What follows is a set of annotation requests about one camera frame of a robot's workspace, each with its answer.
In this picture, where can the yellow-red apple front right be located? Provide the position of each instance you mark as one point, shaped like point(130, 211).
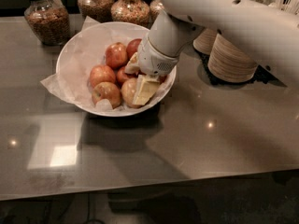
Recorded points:
point(128, 90)

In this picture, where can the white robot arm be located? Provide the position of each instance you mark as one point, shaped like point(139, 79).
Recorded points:
point(268, 35)

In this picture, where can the paper bowl stack back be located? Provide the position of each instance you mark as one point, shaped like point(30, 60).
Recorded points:
point(204, 42)

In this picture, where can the small red apple centre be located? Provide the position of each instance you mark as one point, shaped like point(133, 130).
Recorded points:
point(121, 76)

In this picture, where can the white bowl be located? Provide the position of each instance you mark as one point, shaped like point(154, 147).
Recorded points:
point(78, 50)

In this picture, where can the paper bowl stack front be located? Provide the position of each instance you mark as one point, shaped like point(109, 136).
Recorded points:
point(229, 63)

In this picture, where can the yellow-red apple front left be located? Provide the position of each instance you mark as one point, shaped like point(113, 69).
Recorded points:
point(107, 91)

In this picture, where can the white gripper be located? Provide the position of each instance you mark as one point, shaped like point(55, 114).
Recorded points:
point(153, 61)

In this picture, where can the paper bowl stack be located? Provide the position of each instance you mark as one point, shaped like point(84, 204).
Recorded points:
point(229, 63)
point(204, 42)

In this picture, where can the red apple back left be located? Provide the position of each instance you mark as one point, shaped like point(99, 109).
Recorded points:
point(116, 55)

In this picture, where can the yellow-red apple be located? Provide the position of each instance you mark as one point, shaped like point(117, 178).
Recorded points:
point(128, 90)
point(107, 91)

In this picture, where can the glass jar brown cereal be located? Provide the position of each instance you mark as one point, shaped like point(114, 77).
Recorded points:
point(49, 20)

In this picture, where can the glass jar mixed cereal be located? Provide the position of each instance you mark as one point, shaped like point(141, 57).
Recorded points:
point(132, 11)

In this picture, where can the black mat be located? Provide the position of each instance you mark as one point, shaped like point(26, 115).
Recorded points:
point(260, 75)

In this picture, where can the glass jar dark granola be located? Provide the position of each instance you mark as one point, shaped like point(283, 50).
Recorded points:
point(99, 10)

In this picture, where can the glass jar light cereal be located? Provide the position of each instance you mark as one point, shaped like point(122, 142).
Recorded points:
point(155, 7)

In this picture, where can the dark red apple back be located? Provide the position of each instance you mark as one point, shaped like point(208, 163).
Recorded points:
point(132, 47)

